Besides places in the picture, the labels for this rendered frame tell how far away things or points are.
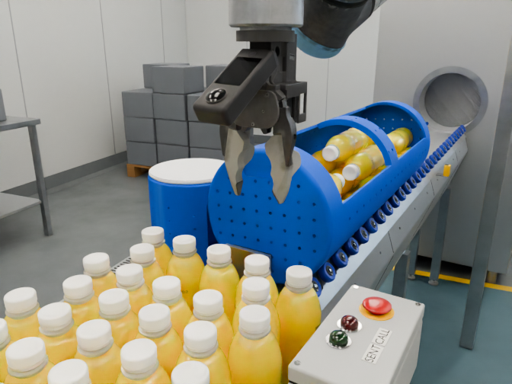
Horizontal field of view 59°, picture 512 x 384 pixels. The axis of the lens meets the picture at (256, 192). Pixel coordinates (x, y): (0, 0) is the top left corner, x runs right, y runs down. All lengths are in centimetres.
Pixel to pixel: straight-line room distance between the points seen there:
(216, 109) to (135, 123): 454
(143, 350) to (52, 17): 463
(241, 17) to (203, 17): 627
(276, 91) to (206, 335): 30
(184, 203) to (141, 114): 363
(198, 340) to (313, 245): 38
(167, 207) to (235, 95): 93
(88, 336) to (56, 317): 6
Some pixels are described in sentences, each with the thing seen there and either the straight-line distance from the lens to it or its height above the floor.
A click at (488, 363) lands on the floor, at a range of 250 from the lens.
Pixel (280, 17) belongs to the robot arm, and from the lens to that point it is 54.
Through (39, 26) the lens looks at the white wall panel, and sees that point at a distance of 491.
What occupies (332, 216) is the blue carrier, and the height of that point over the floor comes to 112.
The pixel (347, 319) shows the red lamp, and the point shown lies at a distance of 57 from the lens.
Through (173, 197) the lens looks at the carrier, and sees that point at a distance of 137.
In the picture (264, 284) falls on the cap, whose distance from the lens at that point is 64.
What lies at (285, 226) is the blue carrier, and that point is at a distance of 88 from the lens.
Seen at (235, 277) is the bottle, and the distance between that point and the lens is 75.
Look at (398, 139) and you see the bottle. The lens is 149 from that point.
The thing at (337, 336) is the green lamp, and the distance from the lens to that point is 54.
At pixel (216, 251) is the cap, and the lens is 74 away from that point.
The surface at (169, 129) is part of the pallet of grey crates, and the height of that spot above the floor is 57.
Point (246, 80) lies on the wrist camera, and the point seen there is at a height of 139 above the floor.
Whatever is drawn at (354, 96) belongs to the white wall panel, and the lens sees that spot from 609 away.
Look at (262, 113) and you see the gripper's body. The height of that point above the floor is 134.
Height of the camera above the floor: 143
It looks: 18 degrees down
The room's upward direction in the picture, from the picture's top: straight up
